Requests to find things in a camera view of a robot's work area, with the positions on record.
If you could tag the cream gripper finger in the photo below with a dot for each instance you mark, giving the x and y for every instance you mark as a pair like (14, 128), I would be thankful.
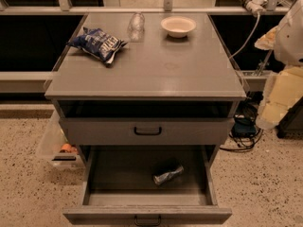
(281, 91)
(267, 40)

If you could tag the silver blue redbull can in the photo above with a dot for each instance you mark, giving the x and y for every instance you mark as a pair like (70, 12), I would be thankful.
(168, 175)

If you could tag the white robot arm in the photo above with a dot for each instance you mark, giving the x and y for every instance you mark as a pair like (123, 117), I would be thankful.
(288, 47)

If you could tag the grey drawer cabinet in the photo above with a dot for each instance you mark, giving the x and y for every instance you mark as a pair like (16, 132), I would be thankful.
(158, 77)

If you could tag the open grey lower drawer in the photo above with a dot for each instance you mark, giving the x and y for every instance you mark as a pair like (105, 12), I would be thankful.
(118, 188)

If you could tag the closed grey upper drawer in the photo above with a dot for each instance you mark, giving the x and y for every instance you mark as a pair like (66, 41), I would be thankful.
(146, 131)

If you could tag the metal diagonal rod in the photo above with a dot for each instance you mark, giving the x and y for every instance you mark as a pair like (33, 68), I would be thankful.
(263, 64)

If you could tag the dark cabinet at right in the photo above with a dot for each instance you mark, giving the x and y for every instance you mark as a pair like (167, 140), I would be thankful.
(292, 121)

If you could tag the white power strip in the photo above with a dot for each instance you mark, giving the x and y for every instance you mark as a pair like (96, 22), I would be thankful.
(253, 6)

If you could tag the blue box on floor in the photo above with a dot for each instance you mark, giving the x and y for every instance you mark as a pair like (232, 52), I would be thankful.
(243, 128)

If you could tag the white bowl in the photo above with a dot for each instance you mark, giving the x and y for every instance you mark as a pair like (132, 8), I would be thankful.
(178, 26)

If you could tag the clear plastic bottle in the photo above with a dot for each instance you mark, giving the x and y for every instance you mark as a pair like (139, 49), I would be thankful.
(135, 28)

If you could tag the blue chip bag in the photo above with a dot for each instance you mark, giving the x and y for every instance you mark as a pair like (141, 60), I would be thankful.
(98, 43)

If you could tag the orange object in bin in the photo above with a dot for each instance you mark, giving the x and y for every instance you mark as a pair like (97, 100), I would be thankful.
(67, 148)

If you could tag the clear plastic storage bin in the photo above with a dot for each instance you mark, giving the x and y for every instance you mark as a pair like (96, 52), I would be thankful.
(51, 144)

